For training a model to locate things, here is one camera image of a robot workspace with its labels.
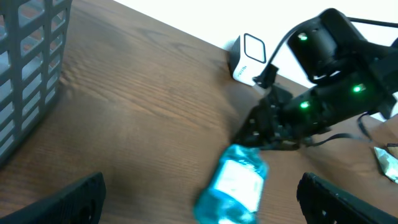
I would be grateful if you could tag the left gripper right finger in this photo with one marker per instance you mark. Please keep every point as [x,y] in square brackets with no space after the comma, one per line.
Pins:
[322,202]

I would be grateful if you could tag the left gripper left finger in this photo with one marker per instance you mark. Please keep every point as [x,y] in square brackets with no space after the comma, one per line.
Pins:
[79,202]

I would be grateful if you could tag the grey plastic shopping basket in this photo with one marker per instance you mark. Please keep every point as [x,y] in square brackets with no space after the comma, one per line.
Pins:
[33,39]

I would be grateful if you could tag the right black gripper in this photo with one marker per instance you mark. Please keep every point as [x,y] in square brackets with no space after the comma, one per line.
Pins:
[265,128]

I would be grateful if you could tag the pale green wet wipes pack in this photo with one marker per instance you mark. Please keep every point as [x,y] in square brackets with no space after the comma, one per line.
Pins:
[387,162]

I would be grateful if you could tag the white barcode scanner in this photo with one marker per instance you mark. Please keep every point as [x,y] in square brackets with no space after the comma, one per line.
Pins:
[247,58]

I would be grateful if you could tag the teal mouthwash bottle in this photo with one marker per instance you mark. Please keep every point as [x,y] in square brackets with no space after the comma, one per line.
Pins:
[234,192]

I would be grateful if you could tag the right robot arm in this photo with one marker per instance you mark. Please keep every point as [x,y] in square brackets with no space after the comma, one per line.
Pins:
[351,77]

